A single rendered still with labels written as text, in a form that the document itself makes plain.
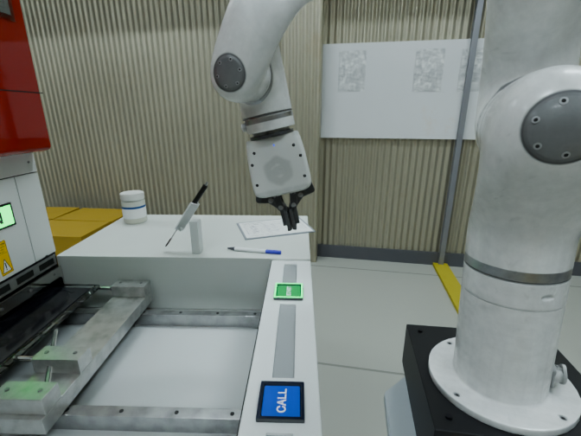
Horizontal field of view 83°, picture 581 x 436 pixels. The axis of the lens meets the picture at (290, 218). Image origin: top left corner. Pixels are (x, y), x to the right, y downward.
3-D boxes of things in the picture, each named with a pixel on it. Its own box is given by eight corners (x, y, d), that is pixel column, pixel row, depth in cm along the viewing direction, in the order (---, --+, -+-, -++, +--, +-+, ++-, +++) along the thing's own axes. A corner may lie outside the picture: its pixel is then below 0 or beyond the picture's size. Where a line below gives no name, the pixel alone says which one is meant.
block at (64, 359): (34, 373, 56) (29, 358, 55) (48, 358, 59) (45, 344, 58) (80, 374, 55) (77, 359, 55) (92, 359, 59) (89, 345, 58)
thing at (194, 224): (176, 254, 82) (170, 202, 78) (181, 248, 85) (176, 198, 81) (201, 254, 81) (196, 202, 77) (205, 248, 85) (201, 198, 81)
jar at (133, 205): (119, 224, 104) (114, 195, 101) (130, 217, 110) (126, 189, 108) (141, 224, 104) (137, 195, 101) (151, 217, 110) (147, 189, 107)
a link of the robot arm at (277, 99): (282, 110, 49) (297, 108, 58) (261, 11, 45) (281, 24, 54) (232, 122, 52) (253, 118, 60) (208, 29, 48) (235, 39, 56)
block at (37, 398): (-9, 413, 48) (-14, 398, 47) (11, 394, 51) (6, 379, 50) (45, 415, 48) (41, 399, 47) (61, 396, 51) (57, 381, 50)
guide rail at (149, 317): (58, 323, 79) (55, 312, 78) (64, 318, 80) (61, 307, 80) (267, 327, 77) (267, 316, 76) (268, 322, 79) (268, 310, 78)
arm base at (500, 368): (551, 353, 54) (571, 247, 50) (611, 458, 37) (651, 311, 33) (426, 332, 61) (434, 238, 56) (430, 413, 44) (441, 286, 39)
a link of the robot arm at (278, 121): (236, 121, 52) (240, 140, 52) (291, 109, 51) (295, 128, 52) (245, 120, 60) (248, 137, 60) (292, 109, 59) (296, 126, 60)
